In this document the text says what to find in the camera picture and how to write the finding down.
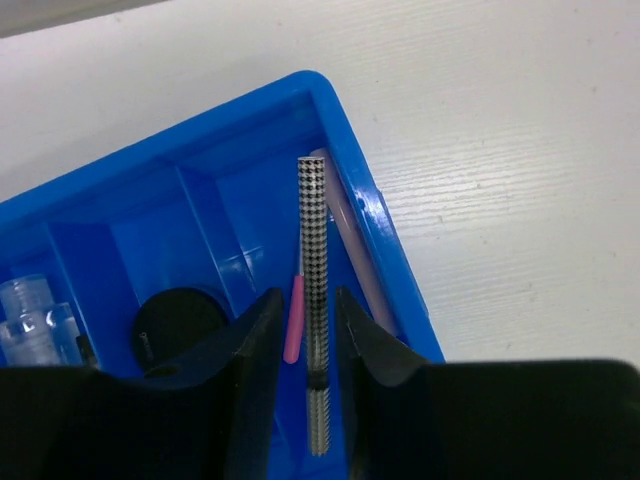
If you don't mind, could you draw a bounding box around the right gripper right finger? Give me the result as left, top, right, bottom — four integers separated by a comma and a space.
335, 287, 639, 479

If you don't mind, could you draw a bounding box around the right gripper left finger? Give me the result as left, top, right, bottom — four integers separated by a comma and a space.
1, 288, 284, 479

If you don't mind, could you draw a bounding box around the black round jar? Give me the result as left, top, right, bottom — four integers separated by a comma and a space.
130, 286, 233, 379

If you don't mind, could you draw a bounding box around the pink small brush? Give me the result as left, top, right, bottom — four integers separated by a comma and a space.
283, 236, 305, 365

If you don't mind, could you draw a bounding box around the light pink tube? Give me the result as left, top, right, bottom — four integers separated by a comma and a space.
311, 148, 398, 336

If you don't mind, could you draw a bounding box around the clear bottle clear cap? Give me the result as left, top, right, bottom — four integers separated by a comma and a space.
1, 274, 83, 367

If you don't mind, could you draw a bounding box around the houndstooth pattern pencil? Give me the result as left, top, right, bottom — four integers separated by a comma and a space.
298, 156, 330, 457

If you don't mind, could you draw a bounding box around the blue divided plastic tray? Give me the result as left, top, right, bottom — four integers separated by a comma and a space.
1, 71, 443, 479

